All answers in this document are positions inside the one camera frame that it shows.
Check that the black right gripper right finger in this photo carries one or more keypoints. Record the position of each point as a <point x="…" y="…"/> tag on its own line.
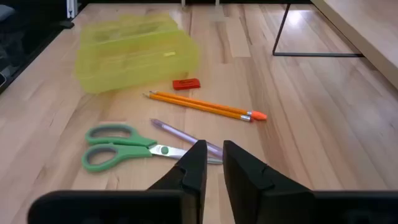
<point x="248" y="186"/>

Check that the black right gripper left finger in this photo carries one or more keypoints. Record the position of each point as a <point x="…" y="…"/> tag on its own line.
<point x="186" y="186"/>

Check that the purple translucent pen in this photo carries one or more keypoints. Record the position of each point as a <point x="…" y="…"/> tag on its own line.
<point x="180" y="133"/>

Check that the plain yellow pencil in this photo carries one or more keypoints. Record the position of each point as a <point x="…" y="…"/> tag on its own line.
<point x="192" y="106"/>

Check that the small orange object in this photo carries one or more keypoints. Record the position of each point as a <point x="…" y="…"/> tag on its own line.
<point x="217" y="107"/>

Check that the red rectangular eraser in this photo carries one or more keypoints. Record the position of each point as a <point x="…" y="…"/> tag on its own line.
<point x="186" y="84"/>

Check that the yellow-green translucent pencil case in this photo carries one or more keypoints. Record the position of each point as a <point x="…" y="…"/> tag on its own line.
<point x="133" y="59"/>

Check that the small wooden shelf black legs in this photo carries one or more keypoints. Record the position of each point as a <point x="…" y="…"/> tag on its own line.
<point x="367" y="28"/>

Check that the silver aluminium extrusion bar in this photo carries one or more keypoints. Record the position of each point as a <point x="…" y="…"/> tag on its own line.
<point x="71" y="7"/>

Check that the black frame clamp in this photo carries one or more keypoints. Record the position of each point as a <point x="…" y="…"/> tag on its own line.
<point x="66" y="24"/>

